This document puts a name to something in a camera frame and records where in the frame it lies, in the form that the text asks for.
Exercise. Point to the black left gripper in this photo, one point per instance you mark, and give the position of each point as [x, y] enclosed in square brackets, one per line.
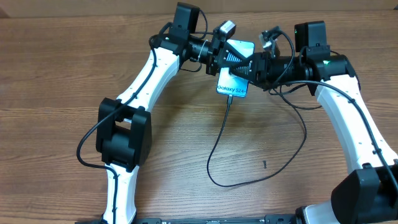
[229, 51]

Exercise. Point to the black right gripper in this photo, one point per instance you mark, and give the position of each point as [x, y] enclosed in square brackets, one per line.
[260, 77]

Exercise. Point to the Samsung Galaxy smartphone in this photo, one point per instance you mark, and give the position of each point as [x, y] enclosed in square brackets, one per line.
[228, 82]

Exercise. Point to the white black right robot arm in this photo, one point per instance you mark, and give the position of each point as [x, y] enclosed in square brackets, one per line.
[369, 193]

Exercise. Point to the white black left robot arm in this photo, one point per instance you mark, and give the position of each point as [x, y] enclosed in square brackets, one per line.
[121, 139]

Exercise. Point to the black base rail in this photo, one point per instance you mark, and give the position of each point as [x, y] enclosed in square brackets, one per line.
[267, 219]

